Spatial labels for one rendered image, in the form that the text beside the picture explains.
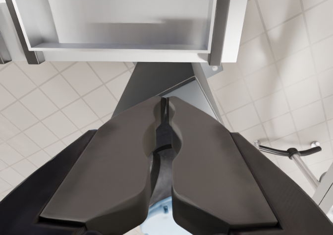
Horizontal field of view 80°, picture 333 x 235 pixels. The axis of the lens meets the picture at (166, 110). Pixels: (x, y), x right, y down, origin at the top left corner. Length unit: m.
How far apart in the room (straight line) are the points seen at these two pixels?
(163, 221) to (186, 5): 0.33
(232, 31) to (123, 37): 0.17
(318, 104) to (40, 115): 1.94
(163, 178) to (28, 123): 1.54
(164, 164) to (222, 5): 0.26
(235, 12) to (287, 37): 1.07
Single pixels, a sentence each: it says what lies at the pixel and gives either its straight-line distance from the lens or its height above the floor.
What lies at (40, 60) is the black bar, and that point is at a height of 0.89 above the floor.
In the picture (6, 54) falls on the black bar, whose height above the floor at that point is 0.89.
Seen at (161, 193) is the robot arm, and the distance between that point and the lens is 0.35.
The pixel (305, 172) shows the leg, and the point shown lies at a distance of 1.59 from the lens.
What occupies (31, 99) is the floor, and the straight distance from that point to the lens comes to 1.66.
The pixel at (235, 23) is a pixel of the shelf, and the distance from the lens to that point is 0.34.
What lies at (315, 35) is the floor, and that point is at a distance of 1.47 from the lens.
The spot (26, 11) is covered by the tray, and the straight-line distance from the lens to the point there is 0.36.
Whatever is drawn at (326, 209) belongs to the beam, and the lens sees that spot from 1.47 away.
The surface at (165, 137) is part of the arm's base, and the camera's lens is 0.45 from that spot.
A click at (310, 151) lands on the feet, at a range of 1.78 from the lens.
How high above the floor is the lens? 1.20
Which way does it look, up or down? 59 degrees down
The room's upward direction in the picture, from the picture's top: 178 degrees counter-clockwise
